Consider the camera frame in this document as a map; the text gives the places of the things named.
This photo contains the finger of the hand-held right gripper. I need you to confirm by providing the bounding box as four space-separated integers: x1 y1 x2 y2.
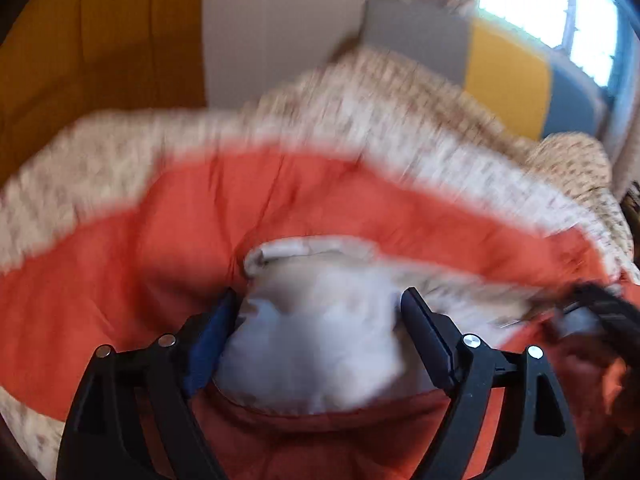
547 282 640 361

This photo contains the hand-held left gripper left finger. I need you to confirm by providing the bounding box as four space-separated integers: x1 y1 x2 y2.
56 287 239 480

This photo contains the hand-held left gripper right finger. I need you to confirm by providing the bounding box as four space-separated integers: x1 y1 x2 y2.
400 287 586 480

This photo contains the orange pillowcase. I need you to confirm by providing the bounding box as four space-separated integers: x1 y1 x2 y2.
0 147 640 480

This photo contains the floral pillow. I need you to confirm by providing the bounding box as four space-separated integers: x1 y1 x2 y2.
525 132 640 281

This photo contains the floral bedspread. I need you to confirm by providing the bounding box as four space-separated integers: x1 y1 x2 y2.
0 47 640 480

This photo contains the grey yellow blue headboard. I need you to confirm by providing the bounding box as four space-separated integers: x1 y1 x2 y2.
362 0 608 142

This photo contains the orange wooden wardrobe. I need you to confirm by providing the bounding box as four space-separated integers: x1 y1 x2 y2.
0 0 208 186

